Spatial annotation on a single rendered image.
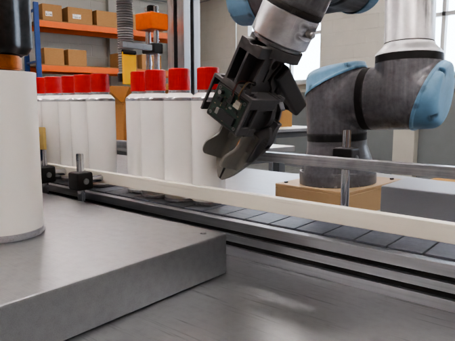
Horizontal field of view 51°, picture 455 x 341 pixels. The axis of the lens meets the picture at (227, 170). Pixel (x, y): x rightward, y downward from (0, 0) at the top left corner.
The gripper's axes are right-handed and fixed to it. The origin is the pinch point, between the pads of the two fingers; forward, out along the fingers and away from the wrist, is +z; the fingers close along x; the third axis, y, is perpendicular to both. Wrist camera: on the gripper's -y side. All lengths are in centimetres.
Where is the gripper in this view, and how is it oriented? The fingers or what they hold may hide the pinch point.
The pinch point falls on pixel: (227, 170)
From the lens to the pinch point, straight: 71.1
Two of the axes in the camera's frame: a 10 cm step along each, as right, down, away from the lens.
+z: -3.8, 8.2, 4.3
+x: 6.7, 5.7, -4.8
